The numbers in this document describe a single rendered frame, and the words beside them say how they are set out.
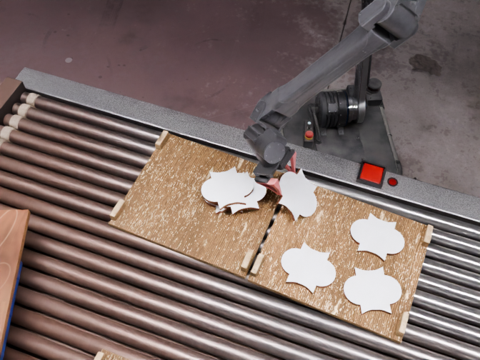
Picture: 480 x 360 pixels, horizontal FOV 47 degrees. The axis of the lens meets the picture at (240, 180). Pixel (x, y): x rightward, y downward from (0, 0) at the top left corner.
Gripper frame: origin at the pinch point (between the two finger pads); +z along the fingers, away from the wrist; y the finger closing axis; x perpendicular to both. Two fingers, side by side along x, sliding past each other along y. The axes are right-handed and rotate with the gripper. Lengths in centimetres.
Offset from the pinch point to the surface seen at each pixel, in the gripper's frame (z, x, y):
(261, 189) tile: 1.3, 7.5, -2.8
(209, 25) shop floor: 33, 161, 132
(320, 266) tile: 15.4, -12.6, -14.2
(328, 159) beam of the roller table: 12.8, 2.5, 20.2
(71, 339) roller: -7, 25, -63
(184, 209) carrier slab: -4.9, 22.6, -18.2
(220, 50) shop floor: 41, 146, 117
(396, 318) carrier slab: 28.0, -31.3, -16.1
